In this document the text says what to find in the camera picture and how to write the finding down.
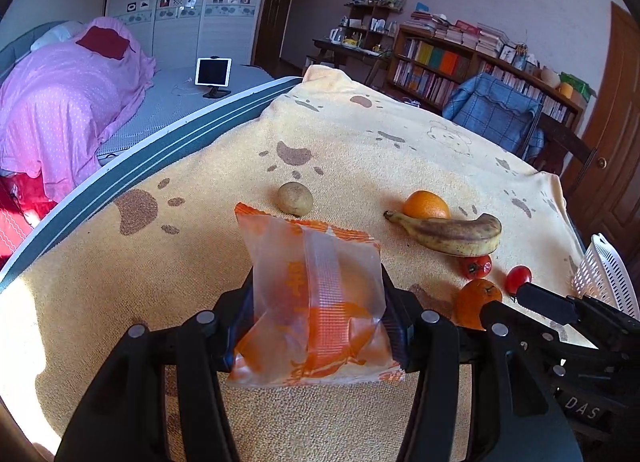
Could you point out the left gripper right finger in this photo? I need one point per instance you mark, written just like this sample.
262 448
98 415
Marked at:
402 314

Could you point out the dark wooden desk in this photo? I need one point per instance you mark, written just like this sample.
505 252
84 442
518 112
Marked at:
337 55

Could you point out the yellow paw print blanket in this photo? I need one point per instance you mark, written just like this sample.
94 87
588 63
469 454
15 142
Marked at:
297 180

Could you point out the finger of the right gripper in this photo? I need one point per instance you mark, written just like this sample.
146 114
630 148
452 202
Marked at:
559 309
504 321

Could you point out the brown kiwi fruit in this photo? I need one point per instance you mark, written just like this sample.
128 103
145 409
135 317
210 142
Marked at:
295 199

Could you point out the spotted yellow banana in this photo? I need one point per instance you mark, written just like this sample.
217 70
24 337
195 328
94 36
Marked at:
454 237

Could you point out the orange behind banana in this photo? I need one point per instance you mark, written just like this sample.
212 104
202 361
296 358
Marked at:
423 204

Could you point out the white plastic basket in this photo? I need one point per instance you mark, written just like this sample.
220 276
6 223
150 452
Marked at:
602 274

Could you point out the white wardrobe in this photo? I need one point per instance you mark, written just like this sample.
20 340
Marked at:
176 33

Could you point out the red cushion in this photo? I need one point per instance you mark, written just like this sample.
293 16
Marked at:
104 41

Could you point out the wooden bookshelf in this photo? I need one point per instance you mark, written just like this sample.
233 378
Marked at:
431 57

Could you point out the red tomato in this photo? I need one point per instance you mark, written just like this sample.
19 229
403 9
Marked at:
515 278
475 267

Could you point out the red tomato left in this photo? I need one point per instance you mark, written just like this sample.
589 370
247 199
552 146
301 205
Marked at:
475 267

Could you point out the chair with blue blanket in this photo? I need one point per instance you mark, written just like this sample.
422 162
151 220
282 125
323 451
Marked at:
492 109

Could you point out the orange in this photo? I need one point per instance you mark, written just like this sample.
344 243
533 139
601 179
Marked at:
423 204
318 305

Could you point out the pink bed cover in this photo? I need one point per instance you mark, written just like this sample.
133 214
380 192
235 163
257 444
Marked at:
60 103

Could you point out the brown wooden door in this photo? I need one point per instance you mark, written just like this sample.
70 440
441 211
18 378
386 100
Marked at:
606 199

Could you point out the mandarin with green stem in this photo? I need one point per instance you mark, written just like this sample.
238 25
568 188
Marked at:
470 300

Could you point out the white tablet on stand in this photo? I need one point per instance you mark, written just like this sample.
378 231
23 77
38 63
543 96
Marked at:
214 73

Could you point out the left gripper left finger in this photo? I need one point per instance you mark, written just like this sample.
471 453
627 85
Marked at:
235 317

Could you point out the red tomato right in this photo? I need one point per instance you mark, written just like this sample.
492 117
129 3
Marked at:
515 278

